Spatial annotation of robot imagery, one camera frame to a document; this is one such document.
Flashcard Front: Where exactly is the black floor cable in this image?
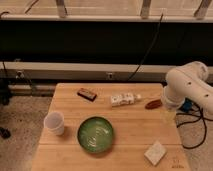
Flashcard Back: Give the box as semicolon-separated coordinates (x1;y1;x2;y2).
175;101;213;150

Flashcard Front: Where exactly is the dark brown rectangular block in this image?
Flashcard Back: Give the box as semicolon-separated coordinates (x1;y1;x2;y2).
77;88;97;101

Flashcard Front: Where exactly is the green glass bowl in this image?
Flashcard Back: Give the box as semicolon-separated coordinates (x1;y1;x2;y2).
77;116;114;154

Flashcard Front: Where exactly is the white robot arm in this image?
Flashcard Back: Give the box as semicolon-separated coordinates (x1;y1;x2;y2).
161;61;213;114

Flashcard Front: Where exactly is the blue object behind table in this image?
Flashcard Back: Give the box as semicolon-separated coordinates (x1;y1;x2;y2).
180;99;192;112

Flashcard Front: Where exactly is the brown oval object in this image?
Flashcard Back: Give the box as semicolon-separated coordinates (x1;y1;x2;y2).
145;99;162;110

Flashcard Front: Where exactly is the black hanging cable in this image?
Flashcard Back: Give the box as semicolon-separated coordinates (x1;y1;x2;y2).
127;12;165;82

